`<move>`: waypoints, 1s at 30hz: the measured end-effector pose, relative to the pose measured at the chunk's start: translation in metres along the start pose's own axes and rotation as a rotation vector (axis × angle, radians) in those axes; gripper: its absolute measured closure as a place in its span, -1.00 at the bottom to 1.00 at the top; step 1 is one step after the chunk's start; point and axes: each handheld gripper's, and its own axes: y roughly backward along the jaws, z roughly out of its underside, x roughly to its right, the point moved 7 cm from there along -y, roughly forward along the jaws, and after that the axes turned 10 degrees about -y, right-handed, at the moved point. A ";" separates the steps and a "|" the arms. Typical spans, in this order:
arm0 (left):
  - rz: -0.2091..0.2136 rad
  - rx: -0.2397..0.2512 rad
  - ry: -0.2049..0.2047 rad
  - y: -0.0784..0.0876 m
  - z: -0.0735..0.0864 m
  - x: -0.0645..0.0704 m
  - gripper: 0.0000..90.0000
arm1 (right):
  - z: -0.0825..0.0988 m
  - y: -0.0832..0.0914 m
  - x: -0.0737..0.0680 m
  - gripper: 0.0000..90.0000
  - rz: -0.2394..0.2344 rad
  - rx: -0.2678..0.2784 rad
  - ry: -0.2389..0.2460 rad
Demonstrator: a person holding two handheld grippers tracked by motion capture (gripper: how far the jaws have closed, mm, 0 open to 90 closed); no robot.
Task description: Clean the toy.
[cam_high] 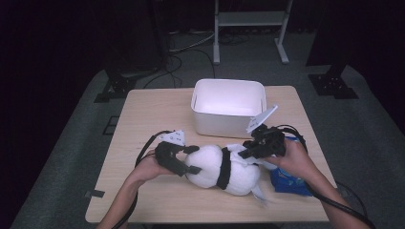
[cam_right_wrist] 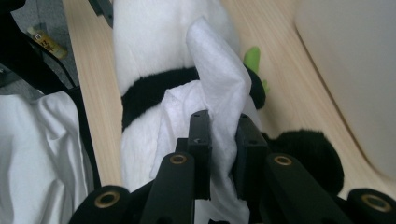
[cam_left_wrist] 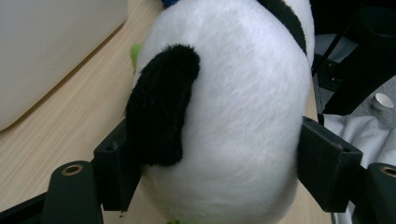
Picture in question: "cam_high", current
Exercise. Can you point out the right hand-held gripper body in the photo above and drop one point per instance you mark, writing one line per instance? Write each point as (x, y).
(270, 141)

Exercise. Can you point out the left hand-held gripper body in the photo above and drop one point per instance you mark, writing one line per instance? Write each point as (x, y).
(167, 157)

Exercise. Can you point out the panda plush toy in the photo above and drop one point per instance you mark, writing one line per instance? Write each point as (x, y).
(210, 165)

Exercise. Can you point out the white plastic bin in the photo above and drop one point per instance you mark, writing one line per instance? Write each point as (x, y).
(227, 125)

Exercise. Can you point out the blue wet wipes pack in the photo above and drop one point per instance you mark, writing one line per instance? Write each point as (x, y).
(286, 184)

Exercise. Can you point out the person's left hand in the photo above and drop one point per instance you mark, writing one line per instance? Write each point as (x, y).
(149, 167)

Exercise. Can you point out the person's right hand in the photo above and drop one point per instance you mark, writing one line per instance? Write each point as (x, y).
(294, 159)

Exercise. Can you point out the grey tape strip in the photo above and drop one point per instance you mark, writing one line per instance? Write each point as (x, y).
(95, 193)

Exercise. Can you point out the black stand base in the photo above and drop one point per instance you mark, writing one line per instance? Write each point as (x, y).
(332, 84)
(116, 87)

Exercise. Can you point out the white metal stand frame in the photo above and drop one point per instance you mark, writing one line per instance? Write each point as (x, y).
(251, 18)

